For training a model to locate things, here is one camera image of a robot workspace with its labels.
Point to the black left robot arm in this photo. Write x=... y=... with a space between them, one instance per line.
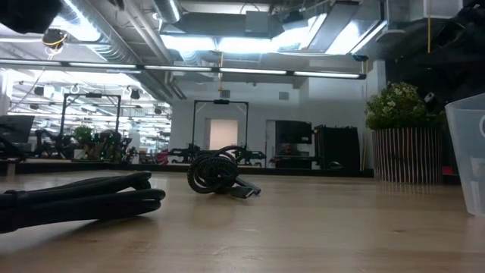
x=26 y=13

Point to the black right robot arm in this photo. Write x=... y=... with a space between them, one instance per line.
x=454 y=45

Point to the black framed robot station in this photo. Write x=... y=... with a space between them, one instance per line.
x=221 y=101
x=91 y=129

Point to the person behind monitor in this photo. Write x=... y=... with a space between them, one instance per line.
x=290 y=149

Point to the long LED light bar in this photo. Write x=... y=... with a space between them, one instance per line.
x=182 y=68

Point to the black cabinet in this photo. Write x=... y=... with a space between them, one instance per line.
x=337 y=148

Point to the small background potted plant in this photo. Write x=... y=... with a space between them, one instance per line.
x=82 y=135

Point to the plant in striped pot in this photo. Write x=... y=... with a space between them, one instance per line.
x=407 y=151

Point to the translucent plastic bin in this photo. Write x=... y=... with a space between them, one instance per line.
x=468 y=151

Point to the dark computer monitor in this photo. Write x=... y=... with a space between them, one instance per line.
x=16 y=129

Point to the black wall monitor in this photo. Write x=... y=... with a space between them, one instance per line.
x=293 y=132

